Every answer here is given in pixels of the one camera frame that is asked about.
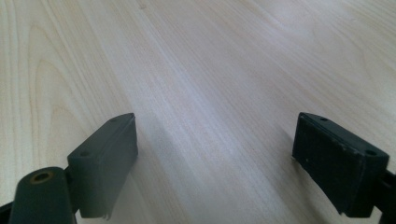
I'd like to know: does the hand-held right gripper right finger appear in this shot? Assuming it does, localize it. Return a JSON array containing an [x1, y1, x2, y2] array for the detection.
[[291, 111, 390, 218]]

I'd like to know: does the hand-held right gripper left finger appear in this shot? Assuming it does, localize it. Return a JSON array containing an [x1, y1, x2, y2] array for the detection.
[[66, 112, 140, 220]]

